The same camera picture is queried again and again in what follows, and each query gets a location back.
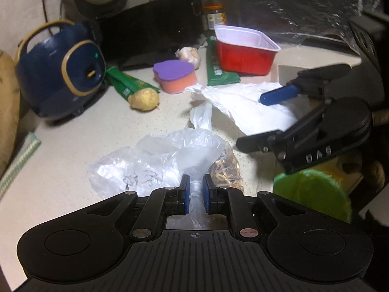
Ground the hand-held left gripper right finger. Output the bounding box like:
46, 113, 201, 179
203, 174, 304, 244

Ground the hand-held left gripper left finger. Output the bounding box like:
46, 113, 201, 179
85, 174, 191, 243

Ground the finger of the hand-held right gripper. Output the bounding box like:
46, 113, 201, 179
259, 64, 351, 106
236, 100, 333, 158

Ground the white paper towel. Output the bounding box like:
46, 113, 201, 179
184, 82, 300, 136

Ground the clear plastic bag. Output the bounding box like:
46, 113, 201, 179
89, 101, 245, 228

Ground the green snack packet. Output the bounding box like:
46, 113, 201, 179
206, 36, 240, 86
105, 66, 160, 101

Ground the red plastic food container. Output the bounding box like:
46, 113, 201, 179
214, 26, 282, 76

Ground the garlic bulb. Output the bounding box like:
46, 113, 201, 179
176, 47, 201, 69

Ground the glass jar with orange lid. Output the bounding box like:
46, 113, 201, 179
203, 4, 228, 31

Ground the small yellow potato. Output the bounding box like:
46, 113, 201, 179
128, 88, 160, 112

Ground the purple and pink sponge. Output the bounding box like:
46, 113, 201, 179
153, 60, 197, 94

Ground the black countertop appliance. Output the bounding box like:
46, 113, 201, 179
97, 0, 204, 70

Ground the green striped knit cloth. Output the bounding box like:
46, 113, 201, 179
0, 132, 41, 201

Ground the navy blue rice cooker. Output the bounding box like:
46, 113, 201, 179
15, 20, 107, 125

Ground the round wooden cutting board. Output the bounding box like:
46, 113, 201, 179
0, 50, 20, 177

